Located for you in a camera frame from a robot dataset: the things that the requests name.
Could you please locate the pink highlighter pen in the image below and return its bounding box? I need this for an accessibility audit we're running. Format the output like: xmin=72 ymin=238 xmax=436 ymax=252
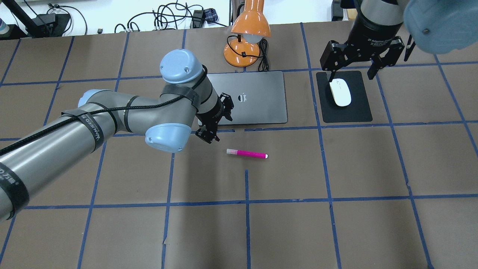
xmin=226 ymin=149 xmax=268 ymax=160

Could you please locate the white computer mouse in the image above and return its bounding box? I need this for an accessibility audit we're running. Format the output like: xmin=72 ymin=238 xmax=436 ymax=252
xmin=329 ymin=78 xmax=352 ymax=107

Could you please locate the silver laptop notebook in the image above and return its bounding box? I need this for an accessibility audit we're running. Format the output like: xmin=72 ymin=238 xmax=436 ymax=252
xmin=208 ymin=71 xmax=288 ymax=126

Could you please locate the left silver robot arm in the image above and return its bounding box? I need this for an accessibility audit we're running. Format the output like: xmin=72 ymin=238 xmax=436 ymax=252
xmin=0 ymin=49 xmax=234 ymax=221

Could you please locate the orange desk lamp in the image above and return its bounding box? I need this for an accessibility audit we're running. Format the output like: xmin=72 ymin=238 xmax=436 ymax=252
xmin=223 ymin=0 xmax=271 ymax=72

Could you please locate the black mousepad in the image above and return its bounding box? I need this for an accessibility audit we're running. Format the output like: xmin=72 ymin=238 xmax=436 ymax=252
xmin=316 ymin=71 xmax=373 ymax=124

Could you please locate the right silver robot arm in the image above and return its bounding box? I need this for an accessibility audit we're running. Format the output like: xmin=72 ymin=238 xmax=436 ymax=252
xmin=320 ymin=0 xmax=478 ymax=82

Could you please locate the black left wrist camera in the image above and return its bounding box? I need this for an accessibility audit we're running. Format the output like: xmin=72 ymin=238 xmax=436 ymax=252
xmin=220 ymin=93 xmax=234 ymax=121

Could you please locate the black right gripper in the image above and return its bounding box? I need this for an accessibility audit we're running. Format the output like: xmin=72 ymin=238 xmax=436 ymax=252
xmin=320 ymin=9 xmax=405 ymax=82

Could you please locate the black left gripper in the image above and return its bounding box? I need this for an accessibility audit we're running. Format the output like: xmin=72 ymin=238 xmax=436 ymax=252
xmin=196 ymin=98 xmax=223 ymax=144

